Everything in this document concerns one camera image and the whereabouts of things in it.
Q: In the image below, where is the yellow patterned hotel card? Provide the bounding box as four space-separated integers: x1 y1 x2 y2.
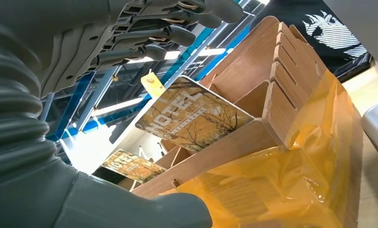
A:
101 149 167 184
134 75 255 153

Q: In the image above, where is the person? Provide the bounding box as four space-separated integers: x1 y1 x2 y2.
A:
250 0 370 73

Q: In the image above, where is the yellow green drink carton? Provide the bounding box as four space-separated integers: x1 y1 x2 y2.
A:
141 71 167 99

